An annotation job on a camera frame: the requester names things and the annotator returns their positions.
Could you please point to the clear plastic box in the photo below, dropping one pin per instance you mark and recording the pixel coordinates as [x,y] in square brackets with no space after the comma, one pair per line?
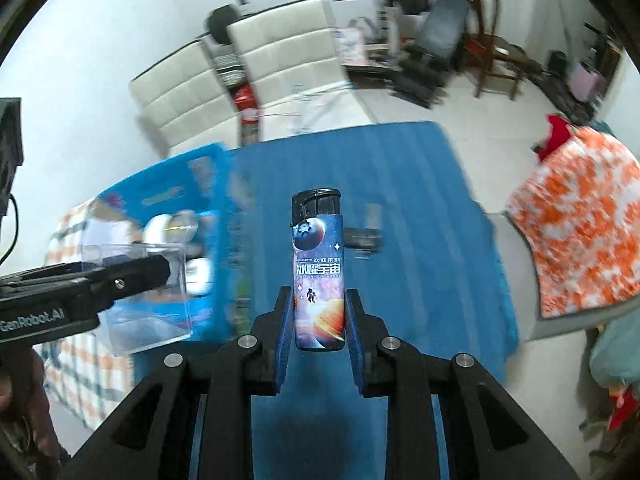
[145,320]

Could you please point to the plaid checkered cloth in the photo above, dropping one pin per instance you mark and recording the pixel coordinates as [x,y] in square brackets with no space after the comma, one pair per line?
[81,373]

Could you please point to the space print lighter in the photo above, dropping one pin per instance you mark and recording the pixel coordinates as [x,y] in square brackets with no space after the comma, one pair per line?
[318,270]

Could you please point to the red cloth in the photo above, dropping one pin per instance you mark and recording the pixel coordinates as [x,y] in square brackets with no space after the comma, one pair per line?
[561,131]

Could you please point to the pink case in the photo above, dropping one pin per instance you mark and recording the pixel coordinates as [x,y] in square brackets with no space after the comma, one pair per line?
[585,83]

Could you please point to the blue cardboard milk box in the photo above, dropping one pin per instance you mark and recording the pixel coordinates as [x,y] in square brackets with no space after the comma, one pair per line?
[188,209]

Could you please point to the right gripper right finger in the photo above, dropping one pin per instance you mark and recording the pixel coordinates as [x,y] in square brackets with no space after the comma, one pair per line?
[364,333]

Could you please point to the blue striped cloth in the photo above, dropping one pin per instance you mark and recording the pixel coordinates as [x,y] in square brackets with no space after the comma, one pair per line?
[436,282]

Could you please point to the orange floral cloth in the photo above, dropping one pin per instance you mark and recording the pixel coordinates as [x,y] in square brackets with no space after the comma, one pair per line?
[579,212]

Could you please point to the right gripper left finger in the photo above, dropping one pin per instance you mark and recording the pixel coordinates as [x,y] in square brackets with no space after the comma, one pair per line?
[274,332]

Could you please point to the person's left hand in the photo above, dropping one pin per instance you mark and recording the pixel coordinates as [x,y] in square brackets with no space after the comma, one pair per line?
[22,378]

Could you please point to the right white padded chair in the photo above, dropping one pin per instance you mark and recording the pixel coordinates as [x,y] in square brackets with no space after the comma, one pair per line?
[290,60]

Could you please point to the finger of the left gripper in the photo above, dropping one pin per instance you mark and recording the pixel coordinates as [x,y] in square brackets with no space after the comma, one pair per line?
[120,277]

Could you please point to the brown wooden chair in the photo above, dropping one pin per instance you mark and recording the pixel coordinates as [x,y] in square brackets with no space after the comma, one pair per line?
[494,56]

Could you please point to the teal cloth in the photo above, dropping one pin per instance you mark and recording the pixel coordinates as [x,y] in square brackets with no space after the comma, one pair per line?
[614,358]

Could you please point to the black weight bench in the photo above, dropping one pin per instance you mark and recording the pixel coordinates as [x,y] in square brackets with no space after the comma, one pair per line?
[436,51]

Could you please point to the silver round tin gold emblem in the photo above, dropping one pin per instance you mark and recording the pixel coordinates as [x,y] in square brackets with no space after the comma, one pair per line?
[182,229]

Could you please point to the white egg-shaped device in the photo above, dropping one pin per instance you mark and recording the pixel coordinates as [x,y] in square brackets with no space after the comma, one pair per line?
[199,276]

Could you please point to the white padded chair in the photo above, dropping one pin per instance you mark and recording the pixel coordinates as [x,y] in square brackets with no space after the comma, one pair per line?
[290,60]
[185,103]

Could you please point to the left white padded chair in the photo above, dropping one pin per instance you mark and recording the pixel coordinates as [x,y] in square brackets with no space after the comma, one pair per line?
[185,103]

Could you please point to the white round tin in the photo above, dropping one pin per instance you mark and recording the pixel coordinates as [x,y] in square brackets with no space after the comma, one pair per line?
[155,231]

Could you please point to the black car key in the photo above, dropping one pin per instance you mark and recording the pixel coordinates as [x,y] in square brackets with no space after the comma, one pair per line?
[367,241]

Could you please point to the red bag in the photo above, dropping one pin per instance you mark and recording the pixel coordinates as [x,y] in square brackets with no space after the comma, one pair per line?
[250,114]

